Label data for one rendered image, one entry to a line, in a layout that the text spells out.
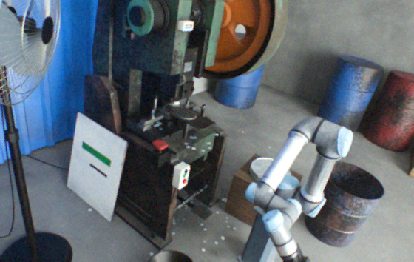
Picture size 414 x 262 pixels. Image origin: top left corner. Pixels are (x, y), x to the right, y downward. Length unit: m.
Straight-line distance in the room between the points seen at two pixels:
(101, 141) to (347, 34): 3.69
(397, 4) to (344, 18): 0.64
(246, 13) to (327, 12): 2.95
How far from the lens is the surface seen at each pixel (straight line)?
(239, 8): 1.92
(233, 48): 1.95
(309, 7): 4.83
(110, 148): 1.95
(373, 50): 4.65
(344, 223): 2.27
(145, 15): 1.44
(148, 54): 1.63
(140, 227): 2.07
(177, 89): 1.70
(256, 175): 2.07
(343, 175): 2.51
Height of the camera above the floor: 1.57
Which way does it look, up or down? 28 degrees down
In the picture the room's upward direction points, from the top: 11 degrees clockwise
